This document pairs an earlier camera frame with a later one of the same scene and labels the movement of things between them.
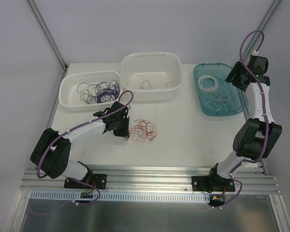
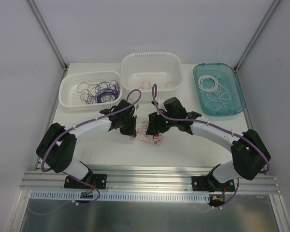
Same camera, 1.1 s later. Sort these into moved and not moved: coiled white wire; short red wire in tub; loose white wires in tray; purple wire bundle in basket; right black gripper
Moved: right black gripper
Not moved: short red wire in tub; purple wire bundle in basket; coiled white wire; loose white wires in tray
